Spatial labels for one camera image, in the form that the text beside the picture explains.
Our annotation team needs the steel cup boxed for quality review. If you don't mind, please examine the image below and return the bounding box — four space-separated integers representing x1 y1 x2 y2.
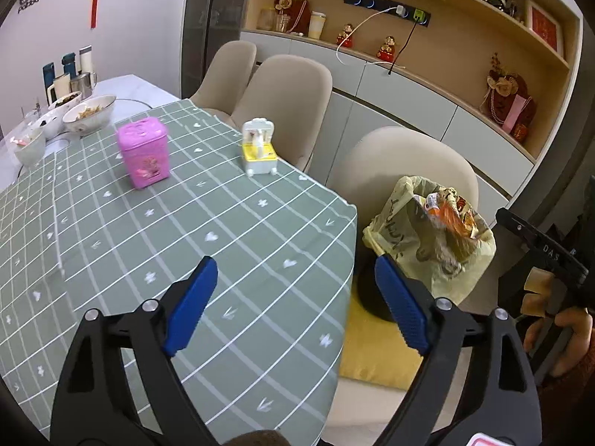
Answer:
70 72 97 100

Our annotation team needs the white cabinet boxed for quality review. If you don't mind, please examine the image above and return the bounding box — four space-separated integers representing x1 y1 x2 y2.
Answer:
240 31 534 223

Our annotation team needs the yellow seat cushion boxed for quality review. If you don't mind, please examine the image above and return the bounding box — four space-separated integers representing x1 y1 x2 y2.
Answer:
340 284 422 391

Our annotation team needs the wooden wall shelf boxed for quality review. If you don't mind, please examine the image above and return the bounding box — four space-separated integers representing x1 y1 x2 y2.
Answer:
243 0 583 161

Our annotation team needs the black cable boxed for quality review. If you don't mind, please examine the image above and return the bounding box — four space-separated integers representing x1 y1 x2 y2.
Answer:
387 20 420 77

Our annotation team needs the white yellow toothpick dispenser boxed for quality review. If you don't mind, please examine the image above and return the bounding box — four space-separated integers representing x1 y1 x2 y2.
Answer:
241 118 278 177

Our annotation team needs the pale green bowl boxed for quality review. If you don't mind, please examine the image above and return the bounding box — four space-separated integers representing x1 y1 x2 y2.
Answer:
10 128 46 167

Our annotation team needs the beige chair near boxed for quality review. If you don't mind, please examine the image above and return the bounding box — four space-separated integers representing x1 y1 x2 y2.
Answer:
327 126 479 230

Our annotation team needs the person's right hand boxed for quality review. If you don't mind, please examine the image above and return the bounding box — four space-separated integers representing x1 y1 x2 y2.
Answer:
523 307 593 382

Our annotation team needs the black power strip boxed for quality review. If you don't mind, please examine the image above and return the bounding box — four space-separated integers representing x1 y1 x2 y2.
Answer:
343 0 432 27

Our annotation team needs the beige chair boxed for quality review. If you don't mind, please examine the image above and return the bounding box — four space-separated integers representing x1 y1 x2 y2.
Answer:
230 54 333 171
327 126 479 230
190 41 257 124

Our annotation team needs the white charging cable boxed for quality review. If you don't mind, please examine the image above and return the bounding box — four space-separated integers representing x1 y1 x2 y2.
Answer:
335 5 406 68

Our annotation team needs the green checked tablecloth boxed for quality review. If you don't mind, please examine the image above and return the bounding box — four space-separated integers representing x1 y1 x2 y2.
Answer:
1 101 357 445

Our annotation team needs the red figurine left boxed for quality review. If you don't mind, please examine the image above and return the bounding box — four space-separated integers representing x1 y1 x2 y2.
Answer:
336 23 354 48

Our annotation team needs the yellow trash bag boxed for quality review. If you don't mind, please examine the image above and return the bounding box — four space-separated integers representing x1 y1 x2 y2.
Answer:
363 176 496 305

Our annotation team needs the red gift bag ornament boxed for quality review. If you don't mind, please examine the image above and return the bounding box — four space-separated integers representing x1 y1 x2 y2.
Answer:
480 52 537 144

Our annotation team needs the pink plastic box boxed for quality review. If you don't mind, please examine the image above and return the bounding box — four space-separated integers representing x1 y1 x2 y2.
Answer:
116 117 170 189

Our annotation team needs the red figurine right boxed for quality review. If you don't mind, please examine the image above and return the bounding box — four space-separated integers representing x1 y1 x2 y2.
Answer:
376 35 396 62

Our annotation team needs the cream cup on shelf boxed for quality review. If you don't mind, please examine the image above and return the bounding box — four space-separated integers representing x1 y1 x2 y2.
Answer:
308 11 327 41

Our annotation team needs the red figurine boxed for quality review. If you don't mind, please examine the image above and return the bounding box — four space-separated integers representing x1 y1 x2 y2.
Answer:
336 23 354 48
376 35 396 62

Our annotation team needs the beige chair middle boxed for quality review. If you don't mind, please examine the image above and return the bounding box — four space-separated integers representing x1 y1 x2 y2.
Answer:
230 54 333 171

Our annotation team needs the beige chair far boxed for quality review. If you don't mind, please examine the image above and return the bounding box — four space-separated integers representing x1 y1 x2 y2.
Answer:
190 41 257 124

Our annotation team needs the white bowl with noodles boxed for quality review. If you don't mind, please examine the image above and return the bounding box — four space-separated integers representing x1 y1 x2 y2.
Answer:
62 95 117 137

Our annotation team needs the gold noodle snack packet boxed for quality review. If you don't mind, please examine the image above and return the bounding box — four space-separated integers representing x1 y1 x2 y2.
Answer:
415 186 485 263

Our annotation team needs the white bowl behind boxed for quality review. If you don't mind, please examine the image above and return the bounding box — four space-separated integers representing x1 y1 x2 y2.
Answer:
38 92 83 141

